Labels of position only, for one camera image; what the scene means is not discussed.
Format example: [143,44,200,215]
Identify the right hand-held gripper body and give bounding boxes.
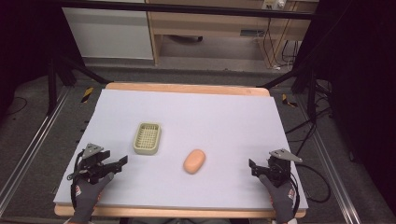
[267,148,304,188]

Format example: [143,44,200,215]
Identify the beige plastic soap dish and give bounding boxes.
[133,121,163,156]

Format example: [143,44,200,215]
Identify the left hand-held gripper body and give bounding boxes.
[74,143,112,185]

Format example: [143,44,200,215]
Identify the black horizontal frame bar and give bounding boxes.
[59,0,316,21]

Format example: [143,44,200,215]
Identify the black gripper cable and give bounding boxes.
[289,162,332,217]
[66,149,86,210]

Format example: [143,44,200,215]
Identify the light wooden desk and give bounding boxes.
[145,0,319,69]

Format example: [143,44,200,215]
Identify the wooden table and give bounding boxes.
[53,81,308,219]

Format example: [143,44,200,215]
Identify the black cables on floor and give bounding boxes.
[284,78,334,157]

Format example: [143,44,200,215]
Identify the orange cables under desk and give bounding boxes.
[262,18,294,70]

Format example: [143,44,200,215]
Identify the white power strip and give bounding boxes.
[262,0,287,10]

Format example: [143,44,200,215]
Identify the orange bread roll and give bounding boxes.
[182,148,206,175]

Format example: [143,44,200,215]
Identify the black slanted frame strut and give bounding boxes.
[256,66,319,123]
[46,55,110,117]

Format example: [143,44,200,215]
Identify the white cabinet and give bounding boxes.
[62,7,155,61]

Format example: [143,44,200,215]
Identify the white foam mat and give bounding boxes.
[53,88,309,213]

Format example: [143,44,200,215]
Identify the yellow black tape marker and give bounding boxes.
[80,87,94,104]
[281,93,299,108]

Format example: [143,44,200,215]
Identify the thin black floor cable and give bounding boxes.
[5,96,29,117]

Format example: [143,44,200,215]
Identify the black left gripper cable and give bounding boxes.
[66,149,86,210]

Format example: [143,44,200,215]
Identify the metal floor rail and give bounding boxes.
[0,86,72,217]
[294,92,366,224]

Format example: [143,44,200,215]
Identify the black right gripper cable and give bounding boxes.
[289,162,332,217]

